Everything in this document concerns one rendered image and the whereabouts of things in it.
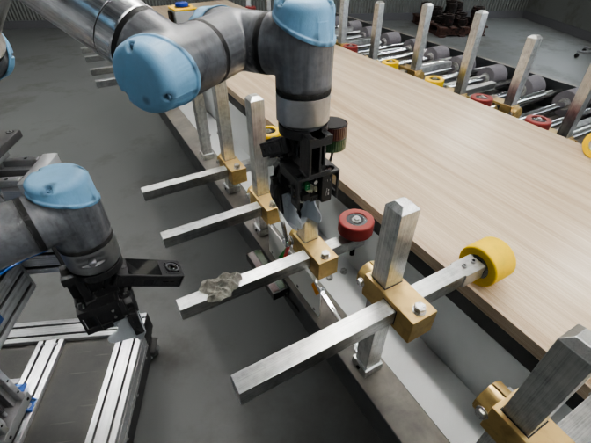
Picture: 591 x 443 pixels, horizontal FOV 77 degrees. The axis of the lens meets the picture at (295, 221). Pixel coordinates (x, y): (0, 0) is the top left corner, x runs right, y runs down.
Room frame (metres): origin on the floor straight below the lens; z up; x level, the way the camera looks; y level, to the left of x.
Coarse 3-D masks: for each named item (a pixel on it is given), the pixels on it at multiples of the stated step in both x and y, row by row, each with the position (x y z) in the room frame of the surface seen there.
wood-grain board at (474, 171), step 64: (384, 64) 1.80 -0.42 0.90; (384, 128) 1.12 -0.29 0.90; (448, 128) 1.12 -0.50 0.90; (512, 128) 1.12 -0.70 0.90; (384, 192) 0.76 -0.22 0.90; (448, 192) 0.76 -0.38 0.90; (512, 192) 0.76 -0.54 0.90; (576, 192) 0.76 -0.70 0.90; (448, 256) 0.53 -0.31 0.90; (576, 256) 0.53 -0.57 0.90; (512, 320) 0.38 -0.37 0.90; (576, 320) 0.38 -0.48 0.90
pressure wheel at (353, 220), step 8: (344, 216) 0.65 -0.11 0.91; (352, 216) 0.66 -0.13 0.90; (360, 216) 0.66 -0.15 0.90; (368, 216) 0.65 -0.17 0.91; (344, 224) 0.63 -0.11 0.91; (352, 224) 0.63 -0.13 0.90; (360, 224) 0.63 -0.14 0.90; (368, 224) 0.63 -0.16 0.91; (344, 232) 0.62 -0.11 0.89; (352, 232) 0.61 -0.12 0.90; (360, 232) 0.61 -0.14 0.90; (368, 232) 0.62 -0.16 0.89; (352, 240) 0.61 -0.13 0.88; (360, 240) 0.61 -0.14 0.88
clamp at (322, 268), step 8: (296, 232) 0.64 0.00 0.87; (296, 240) 0.62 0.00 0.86; (312, 240) 0.62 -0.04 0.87; (320, 240) 0.62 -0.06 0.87; (296, 248) 0.62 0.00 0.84; (304, 248) 0.59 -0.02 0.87; (312, 248) 0.59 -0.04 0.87; (320, 248) 0.59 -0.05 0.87; (328, 248) 0.59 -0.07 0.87; (312, 256) 0.57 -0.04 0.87; (336, 256) 0.57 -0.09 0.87; (312, 264) 0.56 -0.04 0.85; (320, 264) 0.54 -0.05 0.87; (328, 264) 0.55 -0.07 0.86; (336, 264) 0.56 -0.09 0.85; (312, 272) 0.56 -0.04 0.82; (320, 272) 0.54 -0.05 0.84; (328, 272) 0.55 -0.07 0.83
